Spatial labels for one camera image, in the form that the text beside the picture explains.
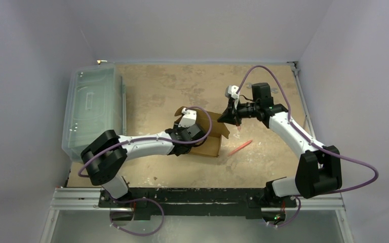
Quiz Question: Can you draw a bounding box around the brown cardboard box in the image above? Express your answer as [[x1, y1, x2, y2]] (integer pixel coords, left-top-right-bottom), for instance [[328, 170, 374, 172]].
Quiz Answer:
[[174, 106, 230, 157]]

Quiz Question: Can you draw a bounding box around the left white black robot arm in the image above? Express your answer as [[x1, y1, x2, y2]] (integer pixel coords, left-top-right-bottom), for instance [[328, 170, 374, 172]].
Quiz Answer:
[[78, 124, 211, 207]]

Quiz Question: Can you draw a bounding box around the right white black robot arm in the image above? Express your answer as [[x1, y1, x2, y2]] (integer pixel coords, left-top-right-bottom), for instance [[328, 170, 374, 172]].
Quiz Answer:
[[218, 83, 342, 206]]

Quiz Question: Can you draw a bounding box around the silver open-end wrench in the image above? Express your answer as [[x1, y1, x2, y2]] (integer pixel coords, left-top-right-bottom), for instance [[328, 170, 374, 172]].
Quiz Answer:
[[246, 83, 279, 94]]

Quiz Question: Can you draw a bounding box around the clear plastic storage bin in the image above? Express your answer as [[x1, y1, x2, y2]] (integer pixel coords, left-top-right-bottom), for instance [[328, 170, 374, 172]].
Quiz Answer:
[[62, 63, 127, 163]]

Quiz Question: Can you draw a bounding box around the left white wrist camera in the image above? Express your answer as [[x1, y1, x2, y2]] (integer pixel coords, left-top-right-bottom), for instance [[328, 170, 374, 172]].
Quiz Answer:
[[178, 108, 197, 128]]

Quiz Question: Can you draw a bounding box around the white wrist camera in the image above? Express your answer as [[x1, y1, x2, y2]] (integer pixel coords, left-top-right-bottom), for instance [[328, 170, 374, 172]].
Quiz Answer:
[[178, 108, 197, 128], [225, 85, 240, 109]]

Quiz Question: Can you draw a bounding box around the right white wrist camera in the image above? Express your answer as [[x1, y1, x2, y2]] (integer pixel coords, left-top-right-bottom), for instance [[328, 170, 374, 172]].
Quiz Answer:
[[225, 85, 240, 109]]

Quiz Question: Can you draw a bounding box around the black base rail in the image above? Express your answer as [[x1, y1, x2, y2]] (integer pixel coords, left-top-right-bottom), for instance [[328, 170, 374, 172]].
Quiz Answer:
[[98, 187, 297, 220]]

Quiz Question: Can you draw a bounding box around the aluminium frame rail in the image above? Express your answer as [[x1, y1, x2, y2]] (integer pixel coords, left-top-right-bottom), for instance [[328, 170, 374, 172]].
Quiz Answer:
[[41, 188, 354, 242]]

